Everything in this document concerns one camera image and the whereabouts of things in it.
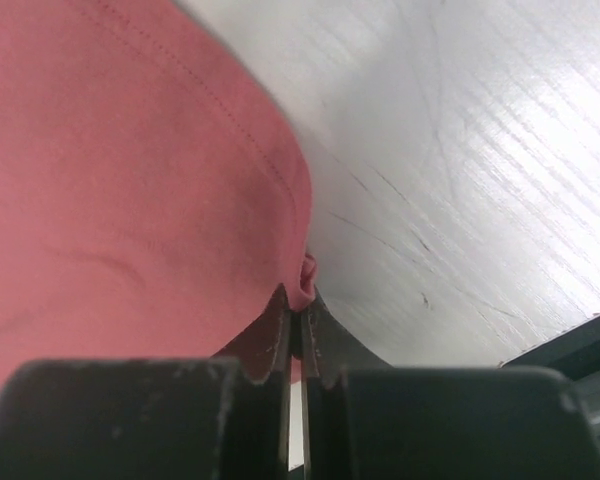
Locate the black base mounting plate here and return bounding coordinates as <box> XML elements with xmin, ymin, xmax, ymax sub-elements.
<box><xmin>504</xmin><ymin>314</ymin><xmax>600</xmax><ymax>381</ymax></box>

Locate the pink t shirt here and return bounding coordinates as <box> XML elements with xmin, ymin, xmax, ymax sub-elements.
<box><xmin>0</xmin><ymin>1</ymin><xmax>316</xmax><ymax>387</ymax></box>

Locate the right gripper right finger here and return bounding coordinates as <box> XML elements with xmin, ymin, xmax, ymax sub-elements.
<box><xmin>299</xmin><ymin>300</ymin><xmax>600</xmax><ymax>479</ymax></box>

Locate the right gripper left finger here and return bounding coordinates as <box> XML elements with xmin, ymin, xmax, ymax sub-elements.
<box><xmin>0</xmin><ymin>288</ymin><xmax>291</xmax><ymax>479</ymax></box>

